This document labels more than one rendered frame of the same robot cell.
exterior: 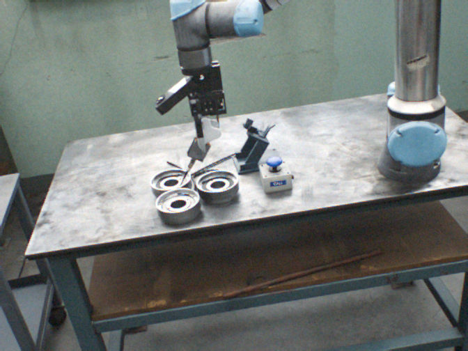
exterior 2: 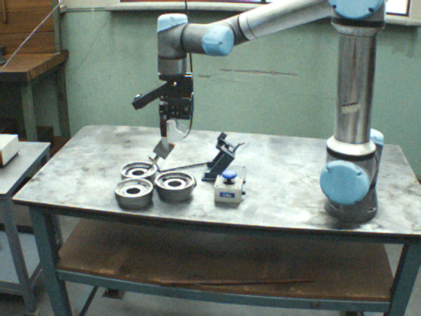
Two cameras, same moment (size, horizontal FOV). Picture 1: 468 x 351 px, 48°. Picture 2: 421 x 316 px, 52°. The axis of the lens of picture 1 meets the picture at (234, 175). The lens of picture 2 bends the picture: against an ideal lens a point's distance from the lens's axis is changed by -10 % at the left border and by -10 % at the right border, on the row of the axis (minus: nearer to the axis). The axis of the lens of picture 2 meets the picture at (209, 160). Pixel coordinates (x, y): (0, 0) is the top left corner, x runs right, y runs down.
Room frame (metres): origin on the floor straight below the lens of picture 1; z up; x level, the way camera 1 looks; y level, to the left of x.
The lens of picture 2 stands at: (0.01, -0.27, 1.44)
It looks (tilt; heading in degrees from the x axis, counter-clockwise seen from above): 25 degrees down; 11
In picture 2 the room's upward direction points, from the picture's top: 1 degrees clockwise
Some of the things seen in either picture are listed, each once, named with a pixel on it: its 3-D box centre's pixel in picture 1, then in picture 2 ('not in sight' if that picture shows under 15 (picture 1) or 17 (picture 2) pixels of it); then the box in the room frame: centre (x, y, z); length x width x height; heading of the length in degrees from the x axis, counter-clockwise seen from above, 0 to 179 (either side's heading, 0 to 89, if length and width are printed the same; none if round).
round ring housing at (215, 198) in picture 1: (218, 187); (174, 186); (1.12, 0.04, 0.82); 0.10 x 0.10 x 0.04
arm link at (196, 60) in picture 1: (195, 56); (172, 65); (1.15, 0.05, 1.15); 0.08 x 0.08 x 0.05
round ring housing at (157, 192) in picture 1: (171, 185); (138, 175); (1.16, 0.16, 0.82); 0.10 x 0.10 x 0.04
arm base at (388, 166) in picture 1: (409, 150); (353, 192); (1.14, -0.44, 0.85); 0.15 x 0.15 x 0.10
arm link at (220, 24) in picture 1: (237, 17); (210, 38); (1.14, -0.05, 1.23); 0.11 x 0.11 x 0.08; 73
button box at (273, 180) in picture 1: (277, 175); (231, 189); (1.14, -0.11, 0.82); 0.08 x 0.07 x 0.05; 93
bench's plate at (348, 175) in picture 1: (262, 158); (231, 172); (1.30, -0.09, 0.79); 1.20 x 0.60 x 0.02; 93
